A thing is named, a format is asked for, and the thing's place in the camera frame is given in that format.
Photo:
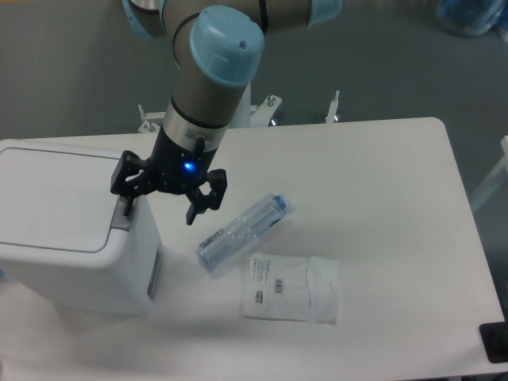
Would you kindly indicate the white trash can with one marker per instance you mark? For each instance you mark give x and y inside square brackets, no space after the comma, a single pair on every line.
[67,237]

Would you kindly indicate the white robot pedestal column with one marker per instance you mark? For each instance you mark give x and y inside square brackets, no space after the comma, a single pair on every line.
[242,116]

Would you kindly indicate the clear plastic water bottle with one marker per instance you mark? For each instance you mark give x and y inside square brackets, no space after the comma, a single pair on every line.
[229,241]

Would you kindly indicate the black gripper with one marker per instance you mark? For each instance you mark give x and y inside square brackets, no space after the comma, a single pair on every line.
[170,169]

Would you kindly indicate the black device at table edge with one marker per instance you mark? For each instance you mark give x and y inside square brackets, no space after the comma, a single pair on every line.
[494,338]

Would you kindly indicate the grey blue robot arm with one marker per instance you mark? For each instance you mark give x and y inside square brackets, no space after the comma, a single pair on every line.
[217,46]

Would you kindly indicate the blue plastic bag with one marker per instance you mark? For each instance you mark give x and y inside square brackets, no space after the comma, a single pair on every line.
[469,18]

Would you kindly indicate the white plastic package bag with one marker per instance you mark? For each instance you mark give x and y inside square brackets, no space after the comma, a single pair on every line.
[290,288]

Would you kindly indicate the white frame at right edge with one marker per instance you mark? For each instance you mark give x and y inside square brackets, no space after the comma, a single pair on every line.
[496,177]

